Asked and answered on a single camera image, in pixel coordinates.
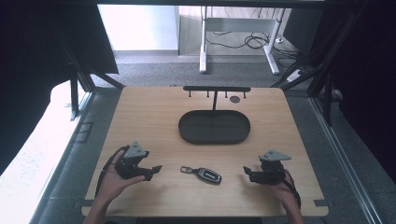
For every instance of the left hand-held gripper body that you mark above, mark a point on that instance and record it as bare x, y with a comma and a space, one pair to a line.
132, 163

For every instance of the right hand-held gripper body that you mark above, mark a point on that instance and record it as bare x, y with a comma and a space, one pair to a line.
271, 169

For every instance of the black car key fob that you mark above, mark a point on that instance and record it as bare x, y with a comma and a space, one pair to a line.
203, 174

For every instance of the black key rack with tray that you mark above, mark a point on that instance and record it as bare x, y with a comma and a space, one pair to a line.
214, 126

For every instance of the person's right hand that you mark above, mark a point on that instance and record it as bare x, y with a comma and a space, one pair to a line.
281, 191

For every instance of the person's left hand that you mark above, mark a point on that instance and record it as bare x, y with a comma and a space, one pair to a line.
113, 183

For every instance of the round grey table grommet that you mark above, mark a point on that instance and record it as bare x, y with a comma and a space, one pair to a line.
234, 99

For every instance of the black metal stand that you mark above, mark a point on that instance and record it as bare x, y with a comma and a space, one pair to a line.
77, 90
323, 81

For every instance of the white power strip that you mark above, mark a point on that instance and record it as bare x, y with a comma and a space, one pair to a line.
294, 75

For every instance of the black curtain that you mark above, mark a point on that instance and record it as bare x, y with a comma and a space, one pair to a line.
34, 62
364, 77

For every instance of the white desk frame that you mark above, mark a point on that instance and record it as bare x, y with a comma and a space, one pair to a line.
239, 34

